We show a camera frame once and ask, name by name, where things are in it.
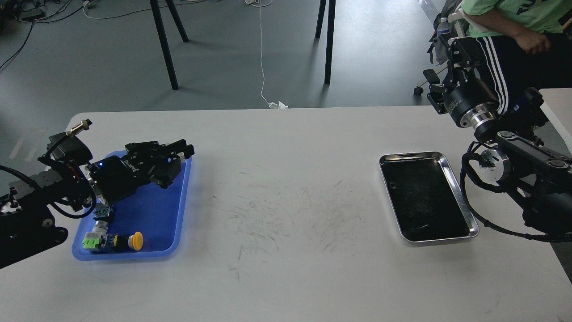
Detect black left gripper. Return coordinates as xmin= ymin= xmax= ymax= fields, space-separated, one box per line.
xmin=85 ymin=139 xmax=195 ymax=206

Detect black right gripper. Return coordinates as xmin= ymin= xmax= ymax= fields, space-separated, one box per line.
xmin=423 ymin=34 xmax=498 ymax=130

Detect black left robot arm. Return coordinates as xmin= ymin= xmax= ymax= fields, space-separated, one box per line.
xmin=0 ymin=136 xmax=195 ymax=267

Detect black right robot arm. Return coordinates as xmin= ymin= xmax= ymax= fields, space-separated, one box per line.
xmin=424 ymin=31 xmax=572 ymax=243

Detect blue plastic tray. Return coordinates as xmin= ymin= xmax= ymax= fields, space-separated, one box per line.
xmin=71 ymin=158 xmax=193 ymax=261

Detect silver metal tray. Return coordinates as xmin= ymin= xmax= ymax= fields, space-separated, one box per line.
xmin=379 ymin=151 xmax=479 ymax=245

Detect white office chair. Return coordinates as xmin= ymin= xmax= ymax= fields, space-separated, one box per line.
xmin=427 ymin=0 xmax=469 ymax=65

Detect person in green shirt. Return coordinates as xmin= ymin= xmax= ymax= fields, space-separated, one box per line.
xmin=461 ymin=0 xmax=572 ymax=115

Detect black green contact block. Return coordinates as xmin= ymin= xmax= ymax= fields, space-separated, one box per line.
xmin=93 ymin=203 xmax=115 ymax=223

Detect yellow mushroom push button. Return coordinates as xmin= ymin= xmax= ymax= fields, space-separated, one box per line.
xmin=106 ymin=232 xmax=144 ymax=252

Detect white side table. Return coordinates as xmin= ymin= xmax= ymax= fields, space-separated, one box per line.
xmin=539 ymin=88 xmax=572 ymax=157

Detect black table leg right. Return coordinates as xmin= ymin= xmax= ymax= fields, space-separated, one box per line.
xmin=315 ymin=0 xmax=336 ymax=85

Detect black table leg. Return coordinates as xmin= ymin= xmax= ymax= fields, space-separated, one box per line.
xmin=149 ymin=0 xmax=189 ymax=90
xmin=315 ymin=0 xmax=336 ymax=85

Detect black table leg left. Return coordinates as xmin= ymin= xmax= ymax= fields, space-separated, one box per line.
xmin=149 ymin=0 xmax=189 ymax=90

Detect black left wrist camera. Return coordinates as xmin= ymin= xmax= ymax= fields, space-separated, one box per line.
xmin=46 ymin=119 xmax=93 ymax=165

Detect green and grey switch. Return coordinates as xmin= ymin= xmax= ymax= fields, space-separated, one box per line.
xmin=82 ymin=220 xmax=109 ymax=252

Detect white cable on floor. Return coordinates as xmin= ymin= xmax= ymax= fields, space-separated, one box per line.
xmin=244 ymin=0 xmax=289 ymax=109

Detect black cables on floor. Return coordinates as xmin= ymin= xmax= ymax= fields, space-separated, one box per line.
xmin=0 ymin=0 xmax=97 ymax=70

